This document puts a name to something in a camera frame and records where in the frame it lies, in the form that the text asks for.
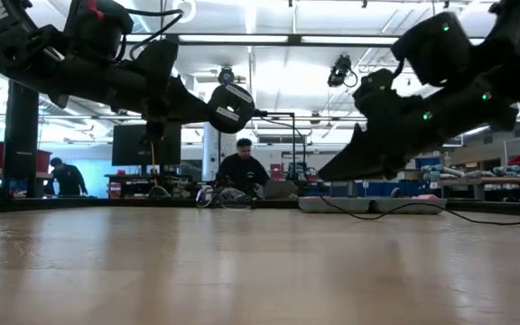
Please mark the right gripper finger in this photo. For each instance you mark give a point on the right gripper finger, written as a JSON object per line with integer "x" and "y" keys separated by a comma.
{"x": 355, "y": 164}

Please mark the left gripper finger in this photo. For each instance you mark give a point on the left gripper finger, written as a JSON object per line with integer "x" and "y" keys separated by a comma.
{"x": 190, "y": 108}

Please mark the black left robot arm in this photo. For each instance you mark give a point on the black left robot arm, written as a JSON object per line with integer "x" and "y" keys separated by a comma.
{"x": 84, "y": 86}

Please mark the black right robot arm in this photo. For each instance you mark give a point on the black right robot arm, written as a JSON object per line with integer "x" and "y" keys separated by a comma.
{"x": 513, "y": 67}

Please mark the grey plastic tool case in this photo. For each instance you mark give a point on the grey plastic tool case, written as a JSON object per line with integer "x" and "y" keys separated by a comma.
{"x": 332, "y": 205}

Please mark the white square pillar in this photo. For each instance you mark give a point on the white square pillar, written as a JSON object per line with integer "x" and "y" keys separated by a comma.
{"x": 210, "y": 153}

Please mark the black monitor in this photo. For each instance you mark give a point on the black monitor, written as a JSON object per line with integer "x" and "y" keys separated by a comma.
{"x": 129, "y": 144}

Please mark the grey laptop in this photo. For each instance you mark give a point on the grey laptop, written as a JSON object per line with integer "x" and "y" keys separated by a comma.
{"x": 280, "y": 189}

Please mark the person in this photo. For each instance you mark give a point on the person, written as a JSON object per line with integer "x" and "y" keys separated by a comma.
{"x": 242, "y": 171}
{"x": 68, "y": 178}

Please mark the black safety glasses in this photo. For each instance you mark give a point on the black safety glasses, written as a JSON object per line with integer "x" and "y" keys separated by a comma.
{"x": 233, "y": 195}

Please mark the grey tubular equipment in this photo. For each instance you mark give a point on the grey tubular equipment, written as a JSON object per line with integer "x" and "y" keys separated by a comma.
{"x": 508, "y": 171}

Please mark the wooden workbench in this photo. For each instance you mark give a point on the wooden workbench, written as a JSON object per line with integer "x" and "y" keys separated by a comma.
{"x": 504, "y": 181}

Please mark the black ceiling-mounted camera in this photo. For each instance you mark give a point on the black ceiling-mounted camera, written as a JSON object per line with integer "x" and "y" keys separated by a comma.
{"x": 226, "y": 74}
{"x": 339, "y": 70}

